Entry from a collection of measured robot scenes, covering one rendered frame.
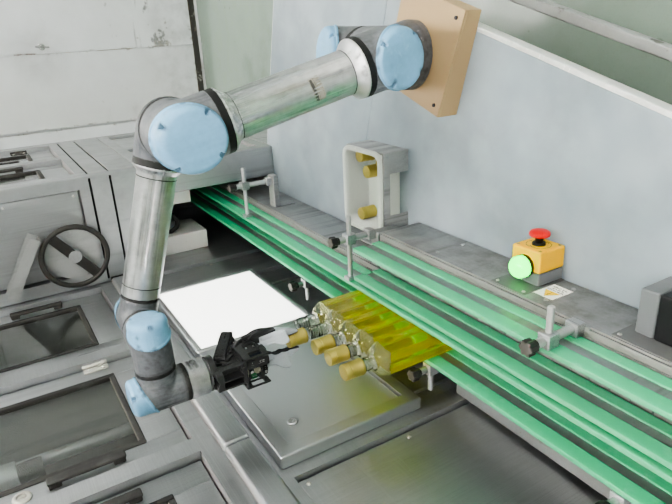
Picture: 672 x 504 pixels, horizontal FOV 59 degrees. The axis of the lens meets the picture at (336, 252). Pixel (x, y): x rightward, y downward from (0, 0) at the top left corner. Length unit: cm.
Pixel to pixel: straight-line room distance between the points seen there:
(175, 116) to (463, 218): 72
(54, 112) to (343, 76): 382
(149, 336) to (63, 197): 103
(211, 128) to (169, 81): 396
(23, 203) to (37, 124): 276
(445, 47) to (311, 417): 82
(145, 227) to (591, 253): 84
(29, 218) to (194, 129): 116
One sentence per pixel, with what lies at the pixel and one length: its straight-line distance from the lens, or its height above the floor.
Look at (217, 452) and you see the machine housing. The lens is 128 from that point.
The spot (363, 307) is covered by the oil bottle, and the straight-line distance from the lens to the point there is 137.
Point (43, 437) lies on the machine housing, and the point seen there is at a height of 170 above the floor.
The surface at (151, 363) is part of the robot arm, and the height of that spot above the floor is 150.
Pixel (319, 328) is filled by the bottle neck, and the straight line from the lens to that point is 133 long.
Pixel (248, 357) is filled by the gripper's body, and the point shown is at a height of 131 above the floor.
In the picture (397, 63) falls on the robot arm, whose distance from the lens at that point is 115.
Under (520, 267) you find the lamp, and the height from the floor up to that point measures 85.
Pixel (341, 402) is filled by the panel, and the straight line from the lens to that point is 133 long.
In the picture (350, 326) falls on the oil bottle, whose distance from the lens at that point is 130.
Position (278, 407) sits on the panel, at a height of 125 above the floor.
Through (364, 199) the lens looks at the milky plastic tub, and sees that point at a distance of 168.
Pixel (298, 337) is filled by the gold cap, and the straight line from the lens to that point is 131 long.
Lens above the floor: 167
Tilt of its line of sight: 28 degrees down
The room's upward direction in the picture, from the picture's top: 105 degrees counter-clockwise
